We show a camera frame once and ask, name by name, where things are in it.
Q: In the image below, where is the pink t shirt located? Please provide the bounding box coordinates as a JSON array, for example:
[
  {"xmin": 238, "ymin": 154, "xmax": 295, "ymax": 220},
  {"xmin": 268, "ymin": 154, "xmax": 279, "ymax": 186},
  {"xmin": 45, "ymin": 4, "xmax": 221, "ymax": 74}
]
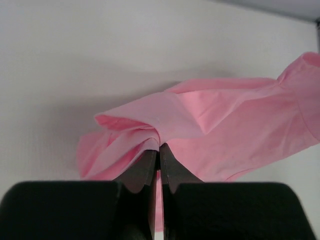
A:
[{"xmin": 76, "ymin": 51, "xmax": 320, "ymax": 232}]

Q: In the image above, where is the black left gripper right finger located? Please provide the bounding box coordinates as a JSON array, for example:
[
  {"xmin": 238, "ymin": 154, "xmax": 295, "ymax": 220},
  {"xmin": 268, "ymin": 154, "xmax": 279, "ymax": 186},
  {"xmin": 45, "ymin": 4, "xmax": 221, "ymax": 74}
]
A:
[{"xmin": 159, "ymin": 144, "xmax": 315, "ymax": 240}]

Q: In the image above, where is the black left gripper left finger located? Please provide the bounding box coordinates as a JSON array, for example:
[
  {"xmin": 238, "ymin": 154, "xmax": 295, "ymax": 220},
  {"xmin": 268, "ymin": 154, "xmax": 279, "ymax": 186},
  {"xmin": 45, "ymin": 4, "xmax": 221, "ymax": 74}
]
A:
[{"xmin": 0, "ymin": 150, "xmax": 157, "ymax": 240}]

